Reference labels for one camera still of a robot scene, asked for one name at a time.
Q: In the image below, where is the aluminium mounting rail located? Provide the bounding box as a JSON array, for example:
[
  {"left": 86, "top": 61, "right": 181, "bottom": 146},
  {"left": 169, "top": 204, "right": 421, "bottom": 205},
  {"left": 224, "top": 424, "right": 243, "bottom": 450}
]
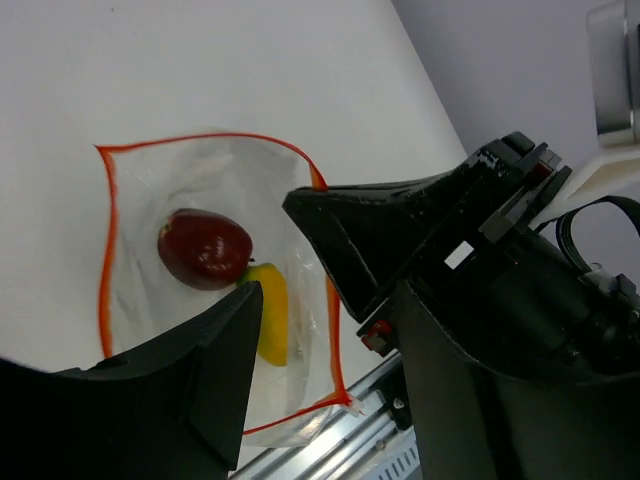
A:
[{"left": 230, "top": 353, "right": 415, "bottom": 479}]

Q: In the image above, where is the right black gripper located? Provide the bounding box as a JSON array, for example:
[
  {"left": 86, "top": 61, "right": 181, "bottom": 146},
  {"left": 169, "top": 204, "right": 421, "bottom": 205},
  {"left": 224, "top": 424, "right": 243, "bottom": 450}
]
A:
[{"left": 283, "top": 132, "right": 639, "bottom": 370}]

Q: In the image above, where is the white slotted cable duct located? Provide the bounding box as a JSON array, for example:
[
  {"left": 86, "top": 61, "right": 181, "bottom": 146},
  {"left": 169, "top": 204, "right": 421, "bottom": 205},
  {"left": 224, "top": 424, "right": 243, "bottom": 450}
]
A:
[{"left": 365, "top": 437, "right": 423, "bottom": 480}]

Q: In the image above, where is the clear zip top bag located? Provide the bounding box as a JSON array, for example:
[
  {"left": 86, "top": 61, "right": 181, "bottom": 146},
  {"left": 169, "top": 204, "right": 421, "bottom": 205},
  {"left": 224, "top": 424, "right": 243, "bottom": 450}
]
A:
[{"left": 97, "top": 131, "right": 363, "bottom": 447}]

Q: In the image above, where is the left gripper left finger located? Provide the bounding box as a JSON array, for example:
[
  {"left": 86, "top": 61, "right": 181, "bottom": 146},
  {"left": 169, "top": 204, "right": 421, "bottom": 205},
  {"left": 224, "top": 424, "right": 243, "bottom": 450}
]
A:
[{"left": 1, "top": 282, "right": 263, "bottom": 479}]

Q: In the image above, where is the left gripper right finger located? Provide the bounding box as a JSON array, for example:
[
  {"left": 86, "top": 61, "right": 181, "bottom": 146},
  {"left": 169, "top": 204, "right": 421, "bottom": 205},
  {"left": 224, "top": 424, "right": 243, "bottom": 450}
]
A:
[{"left": 394, "top": 281, "right": 639, "bottom": 479}]

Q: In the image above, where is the fake yellow mango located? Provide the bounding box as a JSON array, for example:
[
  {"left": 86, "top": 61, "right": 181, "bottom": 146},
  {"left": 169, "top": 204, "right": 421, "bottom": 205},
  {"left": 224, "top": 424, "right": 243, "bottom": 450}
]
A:
[{"left": 237, "top": 263, "right": 289, "bottom": 367}]

